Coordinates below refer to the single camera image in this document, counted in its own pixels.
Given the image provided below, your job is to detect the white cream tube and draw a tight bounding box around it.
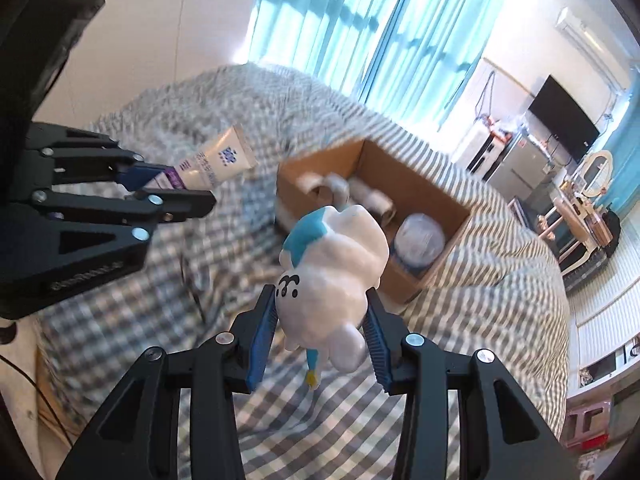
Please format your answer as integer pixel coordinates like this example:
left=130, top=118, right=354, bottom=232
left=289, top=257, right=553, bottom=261
left=149, top=126, right=257, bottom=191

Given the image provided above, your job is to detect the white plush toy blue star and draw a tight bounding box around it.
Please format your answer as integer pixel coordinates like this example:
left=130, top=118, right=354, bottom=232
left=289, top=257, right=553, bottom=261
left=274, top=205, right=390, bottom=389

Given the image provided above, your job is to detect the clear plastic jar blue label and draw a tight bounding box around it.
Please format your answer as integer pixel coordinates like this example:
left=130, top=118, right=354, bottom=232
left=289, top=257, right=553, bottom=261
left=390, top=214, right=446, bottom=276

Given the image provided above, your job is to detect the checkered bed quilt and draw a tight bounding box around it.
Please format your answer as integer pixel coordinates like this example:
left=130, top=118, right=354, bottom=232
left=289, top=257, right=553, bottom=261
left=34, top=63, right=572, bottom=480

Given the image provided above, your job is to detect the white sliding wardrobe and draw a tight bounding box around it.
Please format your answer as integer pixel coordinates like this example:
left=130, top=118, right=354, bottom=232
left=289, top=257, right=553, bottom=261
left=567, top=244, right=639, bottom=393

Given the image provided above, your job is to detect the white vanity desk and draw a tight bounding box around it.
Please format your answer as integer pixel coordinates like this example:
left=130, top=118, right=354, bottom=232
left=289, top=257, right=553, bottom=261
left=537, top=181, right=613, bottom=276

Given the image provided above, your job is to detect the brown cardboard box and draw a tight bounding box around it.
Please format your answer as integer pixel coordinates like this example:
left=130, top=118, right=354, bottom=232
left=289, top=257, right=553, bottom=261
left=276, top=140, right=470, bottom=313

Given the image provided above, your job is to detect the silver small fridge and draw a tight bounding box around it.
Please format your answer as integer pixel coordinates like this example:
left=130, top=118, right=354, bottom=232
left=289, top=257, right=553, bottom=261
left=487, top=133, right=553, bottom=200

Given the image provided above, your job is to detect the white oval vanity mirror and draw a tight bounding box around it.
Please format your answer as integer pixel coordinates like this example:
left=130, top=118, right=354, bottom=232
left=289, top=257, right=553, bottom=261
left=580, top=150, right=614, bottom=198

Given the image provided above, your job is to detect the teal right curtain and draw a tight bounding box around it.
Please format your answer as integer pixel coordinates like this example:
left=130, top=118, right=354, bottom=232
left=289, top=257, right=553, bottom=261
left=602, top=74, right=640, bottom=218

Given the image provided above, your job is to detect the teal window curtain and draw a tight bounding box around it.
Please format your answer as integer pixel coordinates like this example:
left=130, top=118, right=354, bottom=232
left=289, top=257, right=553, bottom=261
left=247, top=0, right=501, bottom=129

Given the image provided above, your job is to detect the white air conditioner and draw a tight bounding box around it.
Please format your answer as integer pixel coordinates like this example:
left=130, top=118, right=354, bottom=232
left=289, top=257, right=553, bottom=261
left=555, top=6, right=631, bottom=94

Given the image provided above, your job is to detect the black wall television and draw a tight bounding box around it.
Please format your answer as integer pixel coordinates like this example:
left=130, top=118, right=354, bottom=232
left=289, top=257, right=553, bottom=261
left=528, top=75, right=600, bottom=162

